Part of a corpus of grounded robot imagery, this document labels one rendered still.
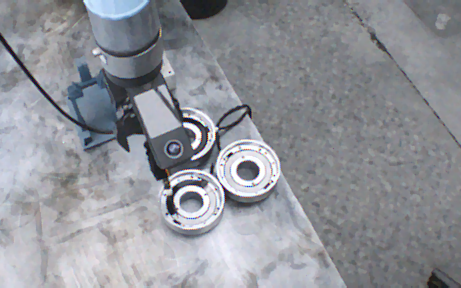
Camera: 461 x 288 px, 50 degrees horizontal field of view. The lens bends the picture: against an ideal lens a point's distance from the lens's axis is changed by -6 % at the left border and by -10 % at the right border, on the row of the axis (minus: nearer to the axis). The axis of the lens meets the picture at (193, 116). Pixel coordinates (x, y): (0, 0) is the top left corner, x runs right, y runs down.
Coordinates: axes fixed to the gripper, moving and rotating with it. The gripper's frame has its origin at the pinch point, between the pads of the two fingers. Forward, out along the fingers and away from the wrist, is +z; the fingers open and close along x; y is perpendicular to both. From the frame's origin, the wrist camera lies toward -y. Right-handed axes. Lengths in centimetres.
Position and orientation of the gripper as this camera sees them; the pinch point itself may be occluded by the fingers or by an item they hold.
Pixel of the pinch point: (154, 153)
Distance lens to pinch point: 78.0
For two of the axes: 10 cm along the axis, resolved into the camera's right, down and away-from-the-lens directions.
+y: -4.0, -7.6, 5.1
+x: -9.1, 3.6, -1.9
